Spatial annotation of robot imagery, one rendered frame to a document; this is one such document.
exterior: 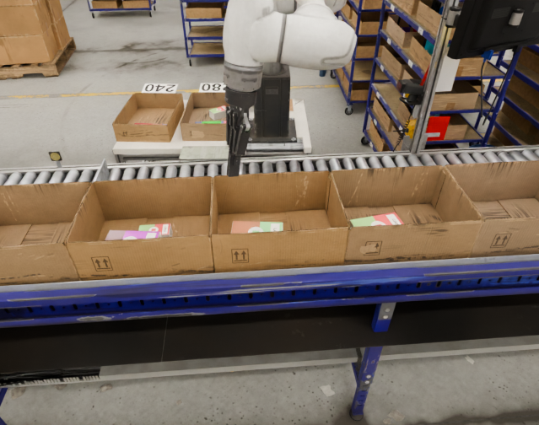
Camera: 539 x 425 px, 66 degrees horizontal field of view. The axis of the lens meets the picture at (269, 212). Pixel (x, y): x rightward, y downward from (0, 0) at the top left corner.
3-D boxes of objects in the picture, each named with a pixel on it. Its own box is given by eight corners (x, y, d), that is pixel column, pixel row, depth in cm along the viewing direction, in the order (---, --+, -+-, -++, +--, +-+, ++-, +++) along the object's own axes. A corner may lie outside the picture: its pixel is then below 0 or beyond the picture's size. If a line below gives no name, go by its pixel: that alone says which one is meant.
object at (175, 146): (303, 103, 256) (304, 99, 254) (311, 153, 211) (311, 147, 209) (140, 104, 256) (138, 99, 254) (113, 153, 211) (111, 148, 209)
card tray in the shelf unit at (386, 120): (372, 108, 337) (374, 96, 331) (408, 106, 339) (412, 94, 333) (387, 131, 306) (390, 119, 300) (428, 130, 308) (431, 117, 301)
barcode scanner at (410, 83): (390, 98, 196) (398, 76, 190) (414, 100, 198) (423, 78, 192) (396, 104, 191) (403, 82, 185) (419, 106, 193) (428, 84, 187)
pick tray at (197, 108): (241, 108, 244) (240, 92, 238) (237, 141, 214) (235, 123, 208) (193, 108, 244) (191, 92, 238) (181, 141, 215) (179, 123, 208)
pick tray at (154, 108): (185, 109, 243) (183, 93, 237) (170, 142, 213) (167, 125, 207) (137, 109, 244) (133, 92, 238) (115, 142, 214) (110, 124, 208)
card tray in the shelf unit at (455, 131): (396, 111, 287) (399, 98, 281) (440, 110, 288) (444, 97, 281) (415, 141, 256) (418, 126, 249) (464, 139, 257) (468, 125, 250)
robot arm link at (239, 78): (232, 67, 90) (229, 94, 94) (270, 68, 94) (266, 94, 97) (218, 56, 97) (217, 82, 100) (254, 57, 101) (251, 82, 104)
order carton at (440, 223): (432, 203, 152) (444, 164, 142) (467, 261, 130) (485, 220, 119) (325, 209, 150) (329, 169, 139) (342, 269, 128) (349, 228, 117)
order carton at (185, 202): (217, 215, 148) (212, 175, 137) (215, 277, 125) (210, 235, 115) (104, 221, 146) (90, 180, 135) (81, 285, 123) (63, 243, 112)
